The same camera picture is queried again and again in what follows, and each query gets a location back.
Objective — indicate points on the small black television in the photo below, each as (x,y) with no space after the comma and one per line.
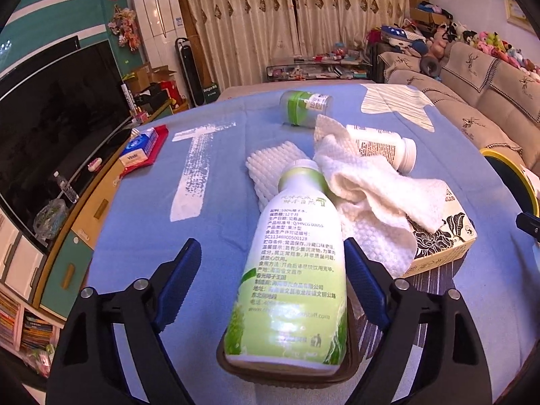
(63,44)

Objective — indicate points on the beige embroidered curtain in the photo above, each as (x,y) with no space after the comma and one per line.
(240,21)
(350,8)

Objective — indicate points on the clear jar green label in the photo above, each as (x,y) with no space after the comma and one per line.
(303,105)

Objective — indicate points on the bookshelf with books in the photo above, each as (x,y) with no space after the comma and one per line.
(21,333)

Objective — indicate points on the blue star print tablecloth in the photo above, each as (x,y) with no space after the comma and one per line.
(211,177)

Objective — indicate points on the black tower fan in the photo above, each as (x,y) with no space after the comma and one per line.
(190,71)

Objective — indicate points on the white waffle cloth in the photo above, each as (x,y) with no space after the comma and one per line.
(371,190)

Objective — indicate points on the green yellow television cabinet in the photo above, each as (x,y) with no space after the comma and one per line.
(84,236)

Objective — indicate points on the glass coffee table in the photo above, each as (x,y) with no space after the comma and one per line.
(316,69)

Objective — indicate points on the row of plush toys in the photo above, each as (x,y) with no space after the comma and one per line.
(485,42)

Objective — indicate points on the clear water bottle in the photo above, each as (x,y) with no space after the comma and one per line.
(67,187)

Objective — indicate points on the framed landscape painting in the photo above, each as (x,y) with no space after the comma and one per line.
(519,10)

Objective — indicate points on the large black television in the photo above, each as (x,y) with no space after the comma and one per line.
(50,135)

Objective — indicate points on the white pill bottle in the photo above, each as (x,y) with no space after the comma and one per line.
(379,145)

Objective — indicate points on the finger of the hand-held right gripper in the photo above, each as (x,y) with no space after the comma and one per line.
(529,225)

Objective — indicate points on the white standing air conditioner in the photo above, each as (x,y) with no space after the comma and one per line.
(158,29)

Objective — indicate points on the white green label bottle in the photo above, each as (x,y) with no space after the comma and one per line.
(291,261)

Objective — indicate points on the yellow rim trash bin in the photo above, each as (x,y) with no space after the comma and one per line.
(506,173)

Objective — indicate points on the grey neck pillow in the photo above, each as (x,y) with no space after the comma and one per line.
(430,65)

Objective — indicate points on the green box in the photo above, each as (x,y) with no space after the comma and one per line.
(211,93)

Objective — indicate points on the hanging flower decoration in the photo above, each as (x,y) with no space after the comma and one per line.
(124,27)

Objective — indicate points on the glass bowl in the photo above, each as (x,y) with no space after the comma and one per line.
(50,219)

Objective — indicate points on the beige sofa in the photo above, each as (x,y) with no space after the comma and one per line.
(476,93)

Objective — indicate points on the white plastic drawer unit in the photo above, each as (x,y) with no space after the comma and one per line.
(17,257)

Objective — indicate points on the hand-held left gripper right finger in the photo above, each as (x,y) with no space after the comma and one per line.
(367,282)

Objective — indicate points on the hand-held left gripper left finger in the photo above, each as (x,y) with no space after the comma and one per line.
(173,287)

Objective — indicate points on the white foam net sleeve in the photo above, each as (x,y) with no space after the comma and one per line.
(270,164)

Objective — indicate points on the red cloth pouch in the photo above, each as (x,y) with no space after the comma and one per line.
(162,135)

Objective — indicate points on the small pink toy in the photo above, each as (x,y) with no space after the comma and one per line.
(94,163)

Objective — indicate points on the brown plastic tray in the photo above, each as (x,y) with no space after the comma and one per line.
(270,377)

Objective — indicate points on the blue white tissue pack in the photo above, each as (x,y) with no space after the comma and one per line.
(137,149)

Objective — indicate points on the open cardboard boxes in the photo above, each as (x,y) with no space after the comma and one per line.
(149,78)

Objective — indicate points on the black floral tissue box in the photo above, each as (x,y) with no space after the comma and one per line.
(447,236)

